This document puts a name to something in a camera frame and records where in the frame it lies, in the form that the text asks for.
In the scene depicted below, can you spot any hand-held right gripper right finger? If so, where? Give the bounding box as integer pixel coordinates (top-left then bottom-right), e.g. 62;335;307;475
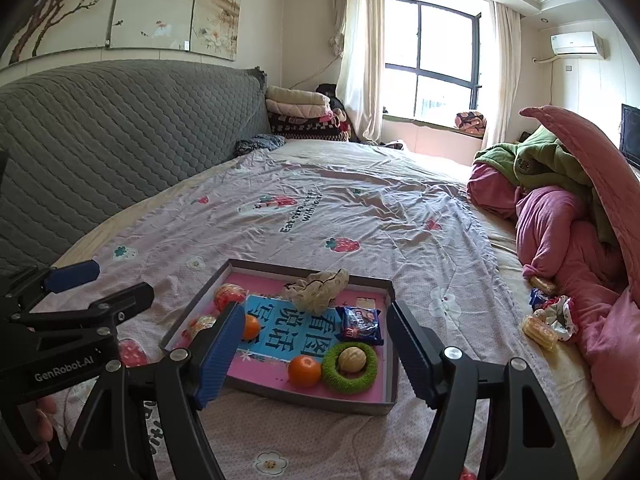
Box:
386;300;586;480

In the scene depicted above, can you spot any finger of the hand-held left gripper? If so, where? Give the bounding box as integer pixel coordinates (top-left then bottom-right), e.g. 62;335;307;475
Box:
0;259;101;317
10;281;156;347

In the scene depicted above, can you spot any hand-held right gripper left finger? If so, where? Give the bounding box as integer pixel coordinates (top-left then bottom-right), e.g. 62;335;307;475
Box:
55;301;247;480

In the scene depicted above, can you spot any red toy egg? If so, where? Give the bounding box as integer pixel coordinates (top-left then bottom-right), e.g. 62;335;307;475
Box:
187;314;221;343

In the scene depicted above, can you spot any blue cookie packet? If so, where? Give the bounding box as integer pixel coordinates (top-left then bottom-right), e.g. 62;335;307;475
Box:
335;305;385;347

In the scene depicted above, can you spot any beige walnut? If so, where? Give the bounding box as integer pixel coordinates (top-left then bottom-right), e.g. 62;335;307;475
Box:
338;346;366;373

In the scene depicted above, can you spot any plastic snack packet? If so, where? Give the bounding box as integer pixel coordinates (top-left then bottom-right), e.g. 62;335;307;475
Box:
214;283;248;311

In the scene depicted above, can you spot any green fuzzy ring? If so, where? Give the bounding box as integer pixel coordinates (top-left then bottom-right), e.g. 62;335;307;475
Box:
321;342;379;395

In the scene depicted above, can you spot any grey shallow box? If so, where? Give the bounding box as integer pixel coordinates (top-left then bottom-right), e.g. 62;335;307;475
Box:
159;258;401;417

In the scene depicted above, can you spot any cream cloth with black string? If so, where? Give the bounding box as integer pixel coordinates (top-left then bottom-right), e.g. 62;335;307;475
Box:
281;268;351;312

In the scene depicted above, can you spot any person's left hand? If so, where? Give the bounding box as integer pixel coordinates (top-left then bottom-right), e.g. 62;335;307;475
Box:
32;395;56;443

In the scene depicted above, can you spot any pink and blue book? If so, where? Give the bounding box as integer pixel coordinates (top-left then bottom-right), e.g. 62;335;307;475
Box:
172;270;393;406

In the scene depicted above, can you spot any large yellow wafer packet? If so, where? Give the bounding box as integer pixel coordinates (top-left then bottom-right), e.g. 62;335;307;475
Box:
521;314;558;352

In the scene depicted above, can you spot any grey quilted headboard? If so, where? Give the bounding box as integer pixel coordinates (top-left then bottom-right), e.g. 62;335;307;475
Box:
0;59;273;281

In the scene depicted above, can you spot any floral crumpled wrapper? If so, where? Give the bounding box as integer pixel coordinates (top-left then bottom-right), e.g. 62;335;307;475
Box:
535;295;580;343

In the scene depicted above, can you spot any cream mattress cover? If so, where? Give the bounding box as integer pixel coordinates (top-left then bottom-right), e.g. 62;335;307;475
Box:
480;200;640;480

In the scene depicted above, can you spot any magenta blanket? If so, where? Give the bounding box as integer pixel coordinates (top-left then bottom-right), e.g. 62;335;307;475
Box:
466;162;631;311

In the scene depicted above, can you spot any dark blue patterned cloth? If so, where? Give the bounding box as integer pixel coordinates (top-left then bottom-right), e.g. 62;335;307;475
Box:
234;134;287;158

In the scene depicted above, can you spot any green blanket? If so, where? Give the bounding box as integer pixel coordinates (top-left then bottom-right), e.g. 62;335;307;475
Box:
472;125;618;246

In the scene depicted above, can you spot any dark patterned folded blanket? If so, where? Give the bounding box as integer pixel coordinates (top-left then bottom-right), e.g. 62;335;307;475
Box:
267;112;351;142

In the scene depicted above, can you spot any pink folded blanket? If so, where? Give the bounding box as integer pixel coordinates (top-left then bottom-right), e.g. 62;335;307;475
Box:
265;99;333;120

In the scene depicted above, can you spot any cream folded blanket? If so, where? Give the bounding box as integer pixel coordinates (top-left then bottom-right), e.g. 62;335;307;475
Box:
265;85;331;107

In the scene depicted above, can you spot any pink quilted blanket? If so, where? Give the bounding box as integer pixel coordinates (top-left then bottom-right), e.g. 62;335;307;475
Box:
519;105;640;428

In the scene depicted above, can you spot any black clothing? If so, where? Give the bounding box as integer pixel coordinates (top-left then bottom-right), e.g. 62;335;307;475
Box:
316;83;346;111

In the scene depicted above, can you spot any cream curtain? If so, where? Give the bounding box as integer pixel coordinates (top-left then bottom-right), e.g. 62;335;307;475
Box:
482;0;523;151
330;0;388;143

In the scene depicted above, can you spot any dark framed window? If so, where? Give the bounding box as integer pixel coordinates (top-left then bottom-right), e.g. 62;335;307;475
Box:
384;0;483;126

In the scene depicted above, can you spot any black television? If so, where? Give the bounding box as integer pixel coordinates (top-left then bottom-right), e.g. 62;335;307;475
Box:
619;103;640;168

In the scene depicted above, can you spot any white air conditioner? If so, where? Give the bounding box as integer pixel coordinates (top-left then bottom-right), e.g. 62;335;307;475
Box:
550;31;606;58

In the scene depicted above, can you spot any floral wall painting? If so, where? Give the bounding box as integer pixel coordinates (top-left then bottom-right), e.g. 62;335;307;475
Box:
7;0;246;63

